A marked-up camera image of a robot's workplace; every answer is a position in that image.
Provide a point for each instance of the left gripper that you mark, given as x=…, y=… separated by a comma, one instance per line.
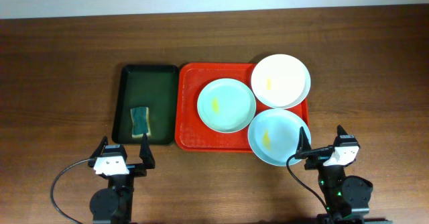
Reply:
x=135, y=168

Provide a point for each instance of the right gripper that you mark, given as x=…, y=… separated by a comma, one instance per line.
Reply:
x=316, y=155

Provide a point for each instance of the green and yellow sponge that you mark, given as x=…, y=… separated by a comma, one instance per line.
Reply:
x=140, y=122

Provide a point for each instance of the light blue plate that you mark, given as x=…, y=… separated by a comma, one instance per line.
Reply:
x=273, y=136

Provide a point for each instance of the pale green plate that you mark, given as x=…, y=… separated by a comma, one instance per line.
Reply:
x=226, y=105

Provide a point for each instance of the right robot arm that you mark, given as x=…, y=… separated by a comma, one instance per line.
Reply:
x=345, y=198

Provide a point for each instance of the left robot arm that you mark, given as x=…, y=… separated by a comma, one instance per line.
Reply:
x=114, y=203

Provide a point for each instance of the red plastic tray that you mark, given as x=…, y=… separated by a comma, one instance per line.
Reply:
x=191, y=133

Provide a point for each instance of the dark green rectangular tray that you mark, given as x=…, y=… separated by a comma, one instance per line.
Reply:
x=151, y=86

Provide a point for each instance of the white plate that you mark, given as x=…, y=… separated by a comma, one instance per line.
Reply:
x=280, y=81

